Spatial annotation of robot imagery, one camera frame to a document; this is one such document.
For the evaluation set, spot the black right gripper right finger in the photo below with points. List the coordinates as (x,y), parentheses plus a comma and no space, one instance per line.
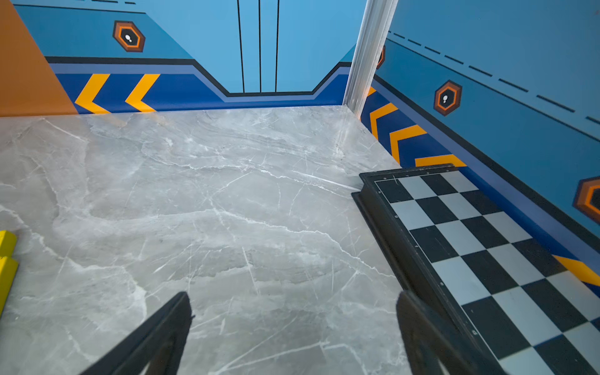
(433,346)

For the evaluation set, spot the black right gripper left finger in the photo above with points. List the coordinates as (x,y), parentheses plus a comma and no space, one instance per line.
(155,347)

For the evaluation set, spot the yellow block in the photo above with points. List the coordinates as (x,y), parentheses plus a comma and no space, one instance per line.
(8,271)
(8,242)

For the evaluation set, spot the yellow block top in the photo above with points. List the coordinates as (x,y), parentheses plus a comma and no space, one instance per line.
(8,242)

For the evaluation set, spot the black white chessboard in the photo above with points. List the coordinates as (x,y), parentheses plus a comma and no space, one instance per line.
(474,265)

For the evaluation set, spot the right corner aluminium post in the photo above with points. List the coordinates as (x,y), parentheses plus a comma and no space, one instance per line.
(376,21)

